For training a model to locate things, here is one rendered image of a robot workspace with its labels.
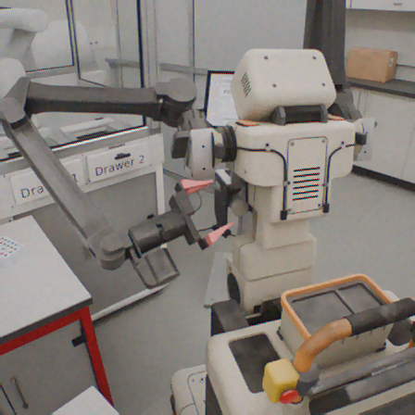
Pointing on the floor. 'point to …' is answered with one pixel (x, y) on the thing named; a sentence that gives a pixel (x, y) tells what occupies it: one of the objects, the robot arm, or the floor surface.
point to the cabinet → (103, 291)
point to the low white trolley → (44, 330)
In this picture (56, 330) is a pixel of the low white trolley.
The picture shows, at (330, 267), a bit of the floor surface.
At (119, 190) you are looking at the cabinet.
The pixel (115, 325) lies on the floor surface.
